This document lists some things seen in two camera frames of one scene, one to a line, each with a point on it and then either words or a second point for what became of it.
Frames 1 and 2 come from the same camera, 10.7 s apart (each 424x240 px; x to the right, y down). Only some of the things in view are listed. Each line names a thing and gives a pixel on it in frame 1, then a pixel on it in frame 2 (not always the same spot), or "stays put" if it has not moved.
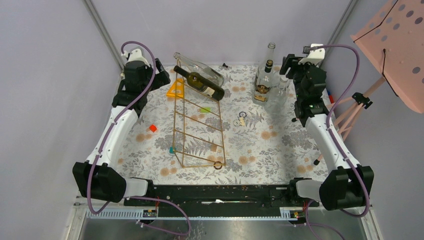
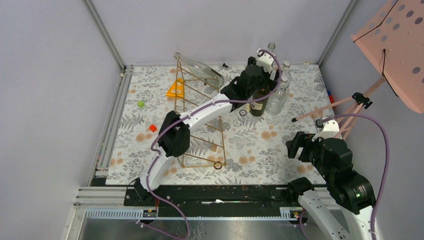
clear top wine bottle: x=195 y=67 stays put
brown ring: x=216 y=168 stays put
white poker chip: x=236 y=122 stays put
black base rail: x=220 y=201 stays put
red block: x=153 y=128 stays put
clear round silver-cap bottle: x=278 y=101 stays put
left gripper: x=161 y=78 -> x=268 y=83
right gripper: x=295 y=63 -> x=303 y=139
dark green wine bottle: x=202 y=85 -> x=257 y=107
